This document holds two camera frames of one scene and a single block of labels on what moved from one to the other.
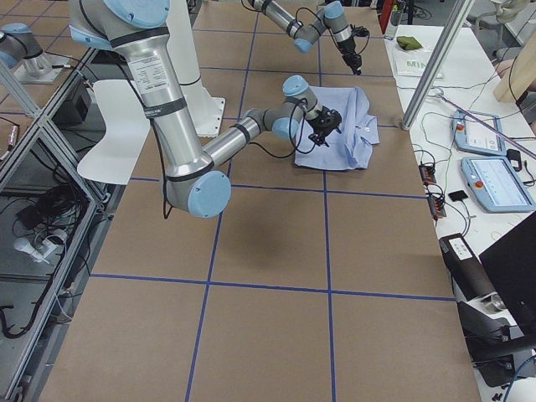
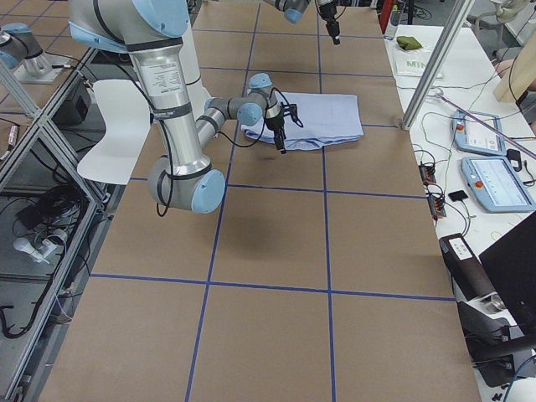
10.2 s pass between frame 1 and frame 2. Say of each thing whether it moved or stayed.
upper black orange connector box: stayed
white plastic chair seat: stayed
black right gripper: moved
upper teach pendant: stayed
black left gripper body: moved
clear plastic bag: stayed
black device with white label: stayed
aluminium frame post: stayed
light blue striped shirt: moved
